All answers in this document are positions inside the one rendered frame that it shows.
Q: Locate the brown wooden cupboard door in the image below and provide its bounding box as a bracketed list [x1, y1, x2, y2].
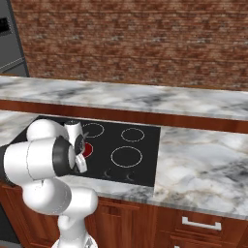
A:
[96, 198, 157, 248]
[0, 182, 61, 248]

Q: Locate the grey steel appliance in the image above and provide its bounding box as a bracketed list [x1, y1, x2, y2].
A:
[0, 0, 31, 78]

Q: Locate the white drawer handle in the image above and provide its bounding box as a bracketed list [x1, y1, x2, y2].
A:
[181, 216, 223, 233]

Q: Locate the dark grey appliance front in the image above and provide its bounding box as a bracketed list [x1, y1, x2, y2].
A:
[0, 202, 22, 245]

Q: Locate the black glass hob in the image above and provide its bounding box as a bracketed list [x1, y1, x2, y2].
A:
[13, 114, 162, 188]

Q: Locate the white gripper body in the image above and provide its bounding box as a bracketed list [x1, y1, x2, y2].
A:
[75, 153, 88, 174]

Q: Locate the brown wooden drawer front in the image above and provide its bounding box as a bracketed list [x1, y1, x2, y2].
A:
[169, 234, 248, 248]
[174, 208, 248, 242]

